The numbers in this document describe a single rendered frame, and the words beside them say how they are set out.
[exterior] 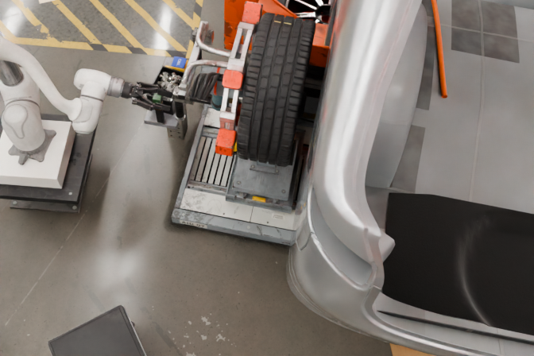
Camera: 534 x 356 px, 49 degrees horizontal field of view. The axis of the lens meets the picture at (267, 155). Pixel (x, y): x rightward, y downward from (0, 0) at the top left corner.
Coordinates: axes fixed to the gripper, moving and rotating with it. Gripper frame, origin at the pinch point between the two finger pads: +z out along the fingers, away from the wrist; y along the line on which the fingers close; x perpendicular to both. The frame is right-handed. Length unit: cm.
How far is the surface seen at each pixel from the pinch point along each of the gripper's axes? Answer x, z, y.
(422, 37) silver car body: -84, 83, -23
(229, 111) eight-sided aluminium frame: -27.8, 24.5, -27.9
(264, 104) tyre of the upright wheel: -39, 36, -31
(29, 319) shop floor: 103, -37, -67
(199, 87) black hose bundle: -29.3, 10.6, -20.1
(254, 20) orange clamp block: -49, 27, 11
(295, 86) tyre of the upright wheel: -49, 45, -28
